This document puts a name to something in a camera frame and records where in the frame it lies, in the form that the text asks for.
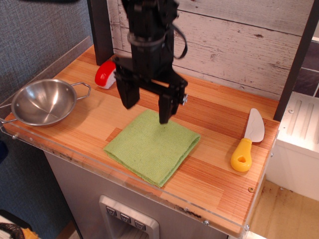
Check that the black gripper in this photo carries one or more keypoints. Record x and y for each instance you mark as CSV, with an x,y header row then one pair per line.
x,y
150,68

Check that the green towel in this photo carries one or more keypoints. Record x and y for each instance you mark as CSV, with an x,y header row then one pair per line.
x,y
151,150

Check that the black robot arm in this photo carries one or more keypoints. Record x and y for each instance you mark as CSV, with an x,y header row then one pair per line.
x,y
151,36

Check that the clear acrylic table edge guard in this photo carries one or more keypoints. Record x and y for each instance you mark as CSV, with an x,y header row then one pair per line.
x,y
204,187

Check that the red and white toy sushi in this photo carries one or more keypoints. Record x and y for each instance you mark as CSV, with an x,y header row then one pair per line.
x,y
105,76

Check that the grey toy fridge cabinet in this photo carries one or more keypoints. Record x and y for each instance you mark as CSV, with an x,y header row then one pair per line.
x,y
82,189

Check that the silver dispenser panel with buttons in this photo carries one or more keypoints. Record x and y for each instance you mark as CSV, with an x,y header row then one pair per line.
x,y
123,222

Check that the white toy sink unit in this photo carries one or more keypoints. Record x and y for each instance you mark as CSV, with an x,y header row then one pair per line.
x,y
294,161

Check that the yellow object at bottom left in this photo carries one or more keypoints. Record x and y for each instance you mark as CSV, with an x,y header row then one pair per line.
x,y
25,234

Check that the dark left shelf post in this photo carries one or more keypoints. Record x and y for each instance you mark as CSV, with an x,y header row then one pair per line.
x,y
101,30

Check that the dark shelf post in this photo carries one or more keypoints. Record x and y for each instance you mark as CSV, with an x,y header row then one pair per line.
x,y
298,60
101,30

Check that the stainless steel bowl with handles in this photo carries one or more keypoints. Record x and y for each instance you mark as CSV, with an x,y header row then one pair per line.
x,y
46,102

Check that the toy knife with yellow handle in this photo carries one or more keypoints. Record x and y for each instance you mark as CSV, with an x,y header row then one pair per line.
x,y
241,159

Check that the dark right shelf post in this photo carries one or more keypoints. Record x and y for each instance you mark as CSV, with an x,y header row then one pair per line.
x,y
298,60

